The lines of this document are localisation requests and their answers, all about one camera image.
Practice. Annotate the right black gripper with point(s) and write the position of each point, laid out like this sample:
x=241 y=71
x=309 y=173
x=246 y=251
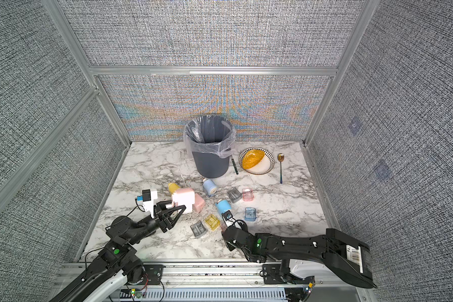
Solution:
x=228 y=246

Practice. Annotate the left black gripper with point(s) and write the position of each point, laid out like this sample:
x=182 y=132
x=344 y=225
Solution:
x=163 y=219

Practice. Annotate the pink pencil sharpener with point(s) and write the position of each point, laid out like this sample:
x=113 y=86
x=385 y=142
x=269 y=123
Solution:
x=183 y=196
x=199 y=203

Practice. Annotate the yellow pencil sharpener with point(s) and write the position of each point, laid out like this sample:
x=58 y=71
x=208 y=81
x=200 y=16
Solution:
x=173 y=187

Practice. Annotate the clear blue shavings tray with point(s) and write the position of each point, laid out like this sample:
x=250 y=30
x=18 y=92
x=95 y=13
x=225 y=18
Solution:
x=250 y=214

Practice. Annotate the clear yellow shavings tray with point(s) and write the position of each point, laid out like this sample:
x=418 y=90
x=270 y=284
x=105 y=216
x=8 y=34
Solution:
x=212 y=221

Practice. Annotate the bright blue pencil sharpener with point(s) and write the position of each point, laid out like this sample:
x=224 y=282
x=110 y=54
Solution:
x=222 y=206

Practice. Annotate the clear grey shavings tray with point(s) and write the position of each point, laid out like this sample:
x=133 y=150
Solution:
x=198 y=229
x=234 y=195

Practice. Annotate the light blue pencil sharpener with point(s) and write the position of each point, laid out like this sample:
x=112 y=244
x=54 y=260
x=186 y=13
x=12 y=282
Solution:
x=209 y=187

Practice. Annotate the dark grey trash bin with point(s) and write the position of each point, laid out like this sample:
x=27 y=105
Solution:
x=210 y=166

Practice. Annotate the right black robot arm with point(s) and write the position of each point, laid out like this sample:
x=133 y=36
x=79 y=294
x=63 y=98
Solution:
x=348 y=258

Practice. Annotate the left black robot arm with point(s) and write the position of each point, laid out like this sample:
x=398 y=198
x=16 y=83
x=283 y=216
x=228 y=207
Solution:
x=116 y=264

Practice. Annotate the dark green pen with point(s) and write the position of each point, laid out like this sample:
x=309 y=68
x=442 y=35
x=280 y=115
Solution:
x=234 y=165

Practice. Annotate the yellow white patterned bowl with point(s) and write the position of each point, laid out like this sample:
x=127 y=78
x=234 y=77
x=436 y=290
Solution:
x=256 y=161

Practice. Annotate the clear plastic bin liner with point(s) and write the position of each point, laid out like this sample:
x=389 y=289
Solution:
x=210 y=134

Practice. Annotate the gold blue spoon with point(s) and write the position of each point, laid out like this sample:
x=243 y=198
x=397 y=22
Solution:
x=281 y=160

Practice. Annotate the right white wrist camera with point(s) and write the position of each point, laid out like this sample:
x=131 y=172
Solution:
x=228 y=218

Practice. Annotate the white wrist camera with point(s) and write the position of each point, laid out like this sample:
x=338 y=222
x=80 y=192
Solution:
x=146 y=201
x=228 y=218

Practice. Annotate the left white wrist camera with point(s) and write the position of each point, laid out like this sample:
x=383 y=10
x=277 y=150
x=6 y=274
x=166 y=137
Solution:
x=146 y=201

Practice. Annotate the aluminium front rail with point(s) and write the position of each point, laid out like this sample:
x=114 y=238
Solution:
x=233 y=273

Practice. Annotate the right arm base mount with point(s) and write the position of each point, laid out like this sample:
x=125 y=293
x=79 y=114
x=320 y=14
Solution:
x=276 y=274

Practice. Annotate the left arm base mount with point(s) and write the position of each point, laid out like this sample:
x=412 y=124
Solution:
x=150 y=274

